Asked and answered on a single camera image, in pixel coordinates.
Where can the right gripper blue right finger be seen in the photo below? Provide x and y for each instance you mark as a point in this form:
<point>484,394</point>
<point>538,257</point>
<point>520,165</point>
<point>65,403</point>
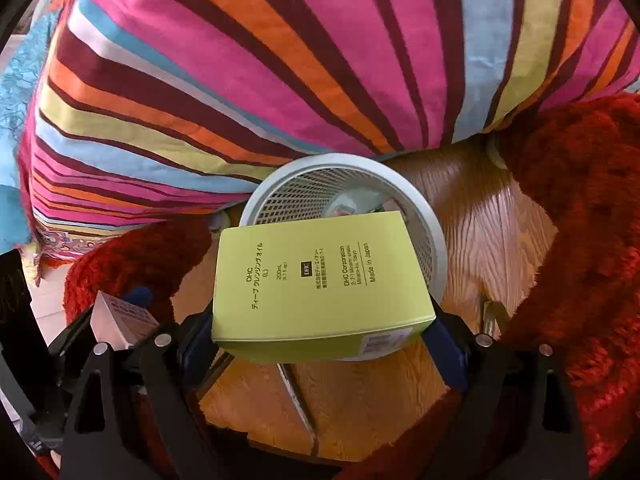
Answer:
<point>448,357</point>

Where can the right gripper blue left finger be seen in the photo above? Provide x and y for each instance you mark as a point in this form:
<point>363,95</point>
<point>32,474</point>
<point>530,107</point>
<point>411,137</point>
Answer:
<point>196,349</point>

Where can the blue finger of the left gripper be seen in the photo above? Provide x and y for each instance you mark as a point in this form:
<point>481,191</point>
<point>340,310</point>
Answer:
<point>139,296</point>

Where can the small pink white box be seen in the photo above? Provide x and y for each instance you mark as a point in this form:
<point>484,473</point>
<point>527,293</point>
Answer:
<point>120,324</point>

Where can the large green DHC box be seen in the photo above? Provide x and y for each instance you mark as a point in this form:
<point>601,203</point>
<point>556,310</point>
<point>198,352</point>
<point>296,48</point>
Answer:
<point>340,288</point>

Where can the red fluffy rug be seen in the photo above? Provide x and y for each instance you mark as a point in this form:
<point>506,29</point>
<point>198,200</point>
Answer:
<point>580,162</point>

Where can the white mesh waste basket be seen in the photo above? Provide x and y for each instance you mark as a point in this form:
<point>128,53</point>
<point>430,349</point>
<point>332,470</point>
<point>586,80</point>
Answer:
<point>335,185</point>

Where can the striped colourful bed sheet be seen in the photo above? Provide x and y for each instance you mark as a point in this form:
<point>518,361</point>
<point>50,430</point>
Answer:
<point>144,110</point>

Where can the blue patterned quilt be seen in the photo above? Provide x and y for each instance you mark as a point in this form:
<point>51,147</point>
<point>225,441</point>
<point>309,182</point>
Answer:
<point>18,82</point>

